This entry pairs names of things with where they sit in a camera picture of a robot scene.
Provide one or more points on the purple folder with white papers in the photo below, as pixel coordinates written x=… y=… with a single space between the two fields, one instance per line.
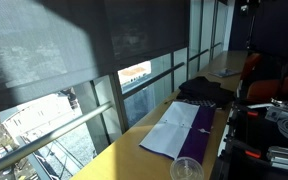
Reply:
x=182 y=131

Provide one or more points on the black folded cloth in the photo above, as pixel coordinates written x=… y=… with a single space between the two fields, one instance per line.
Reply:
x=201 y=89

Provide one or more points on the blue booklet on counter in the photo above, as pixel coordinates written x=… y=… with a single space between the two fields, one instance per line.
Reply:
x=225 y=72

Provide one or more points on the clear plastic cup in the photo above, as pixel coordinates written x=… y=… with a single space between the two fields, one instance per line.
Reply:
x=186 y=168

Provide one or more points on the orange chair far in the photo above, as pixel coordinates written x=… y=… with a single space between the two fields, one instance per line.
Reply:
x=249 y=64

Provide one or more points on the orange chair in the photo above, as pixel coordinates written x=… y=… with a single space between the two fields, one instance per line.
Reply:
x=249 y=64
x=265 y=90

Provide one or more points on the black perforated breadboard table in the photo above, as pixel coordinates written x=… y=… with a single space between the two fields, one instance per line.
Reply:
x=260 y=126

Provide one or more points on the grey window roller blind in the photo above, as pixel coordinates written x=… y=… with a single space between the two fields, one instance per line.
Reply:
x=50 y=45

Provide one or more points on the orange chair near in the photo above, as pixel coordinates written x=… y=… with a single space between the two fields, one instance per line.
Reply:
x=265 y=90

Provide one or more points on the metal window handrail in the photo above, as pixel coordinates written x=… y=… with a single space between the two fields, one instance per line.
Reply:
x=30 y=148

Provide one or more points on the red handled clamp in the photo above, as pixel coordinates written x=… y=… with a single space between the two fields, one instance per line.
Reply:
x=248 y=150

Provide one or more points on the black camera tripod stand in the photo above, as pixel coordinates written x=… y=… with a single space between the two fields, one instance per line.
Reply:
x=248 y=10

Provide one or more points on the aluminium extrusion rail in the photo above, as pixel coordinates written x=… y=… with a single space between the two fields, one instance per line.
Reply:
x=278 y=157

